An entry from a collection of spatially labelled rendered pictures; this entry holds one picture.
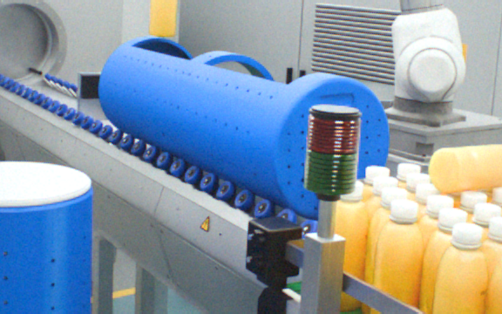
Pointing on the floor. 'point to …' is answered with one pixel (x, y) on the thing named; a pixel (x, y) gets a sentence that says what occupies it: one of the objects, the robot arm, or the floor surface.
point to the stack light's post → (322, 275)
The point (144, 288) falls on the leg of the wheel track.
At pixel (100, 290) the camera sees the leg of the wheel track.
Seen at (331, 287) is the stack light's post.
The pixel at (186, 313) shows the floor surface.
